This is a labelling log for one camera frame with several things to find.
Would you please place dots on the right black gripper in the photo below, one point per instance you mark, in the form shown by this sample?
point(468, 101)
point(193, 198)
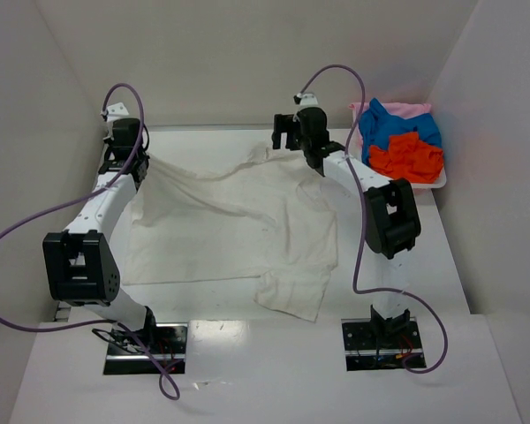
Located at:
point(281, 132)

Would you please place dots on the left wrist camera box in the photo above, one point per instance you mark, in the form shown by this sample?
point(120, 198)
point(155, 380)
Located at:
point(115, 112)

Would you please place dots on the pink plastic basket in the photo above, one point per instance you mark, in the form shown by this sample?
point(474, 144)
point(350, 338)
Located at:
point(357, 109)

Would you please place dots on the blue t shirt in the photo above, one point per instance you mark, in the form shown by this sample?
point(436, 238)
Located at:
point(382, 120)

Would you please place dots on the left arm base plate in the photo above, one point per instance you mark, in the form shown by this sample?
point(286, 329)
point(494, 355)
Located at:
point(125, 357)

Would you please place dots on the orange t shirt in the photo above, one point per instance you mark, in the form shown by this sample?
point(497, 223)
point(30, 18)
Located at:
point(407, 156)

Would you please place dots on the white t shirt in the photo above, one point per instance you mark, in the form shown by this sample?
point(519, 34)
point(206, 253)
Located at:
point(264, 218)

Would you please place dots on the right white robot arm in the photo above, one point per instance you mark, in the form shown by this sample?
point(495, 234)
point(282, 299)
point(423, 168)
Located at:
point(388, 212)

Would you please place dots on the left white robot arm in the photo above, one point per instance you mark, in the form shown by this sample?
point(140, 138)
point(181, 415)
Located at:
point(81, 269)

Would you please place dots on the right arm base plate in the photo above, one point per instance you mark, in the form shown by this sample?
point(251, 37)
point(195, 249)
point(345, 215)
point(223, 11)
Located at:
point(364, 351)

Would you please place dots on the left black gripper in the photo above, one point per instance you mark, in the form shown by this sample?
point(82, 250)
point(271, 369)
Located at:
point(140, 169)

